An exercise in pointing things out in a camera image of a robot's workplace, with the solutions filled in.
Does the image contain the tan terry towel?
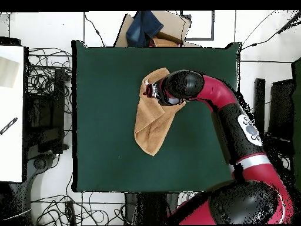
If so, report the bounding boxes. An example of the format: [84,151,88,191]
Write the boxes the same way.
[133,67,187,157]

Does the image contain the dark green table cloth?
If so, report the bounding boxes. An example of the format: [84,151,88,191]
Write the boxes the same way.
[71,40,242,193]

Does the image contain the blue denim jeans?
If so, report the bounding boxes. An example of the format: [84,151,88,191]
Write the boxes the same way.
[126,11,165,48]

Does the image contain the brown cardboard box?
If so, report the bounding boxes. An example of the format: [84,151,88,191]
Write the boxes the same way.
[113,11,202,48]

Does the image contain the black equipment rack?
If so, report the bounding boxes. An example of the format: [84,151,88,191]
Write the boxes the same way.
[24,68,69,161]

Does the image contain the black swivel chair base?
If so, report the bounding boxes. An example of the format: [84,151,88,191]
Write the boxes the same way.
[25,152,59,226]

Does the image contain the black chair panel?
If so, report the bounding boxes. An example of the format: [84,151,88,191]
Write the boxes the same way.
[267,78,296,142]

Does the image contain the beige paper sheet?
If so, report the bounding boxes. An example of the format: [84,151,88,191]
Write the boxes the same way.
[0,56,20,89]

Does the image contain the black ribbed rod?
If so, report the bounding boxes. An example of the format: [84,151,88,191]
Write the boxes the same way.
[0,117,18,136]

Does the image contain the white desk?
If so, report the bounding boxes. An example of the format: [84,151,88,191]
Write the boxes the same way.
[0,45,25,183]

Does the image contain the thin black cable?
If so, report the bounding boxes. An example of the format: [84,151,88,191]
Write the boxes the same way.
[83,11,106,47]

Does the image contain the black rectangular frame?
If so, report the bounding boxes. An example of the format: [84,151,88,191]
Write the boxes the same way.
[180,10,215,41]

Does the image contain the black upright post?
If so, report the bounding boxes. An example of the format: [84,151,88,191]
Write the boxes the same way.
[254,78,266,132]

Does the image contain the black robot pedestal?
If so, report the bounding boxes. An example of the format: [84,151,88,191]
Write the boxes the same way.
[124,192,179,225]

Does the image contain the long black cable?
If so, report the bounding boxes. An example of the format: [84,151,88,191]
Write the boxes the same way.
[241,10,301,51]

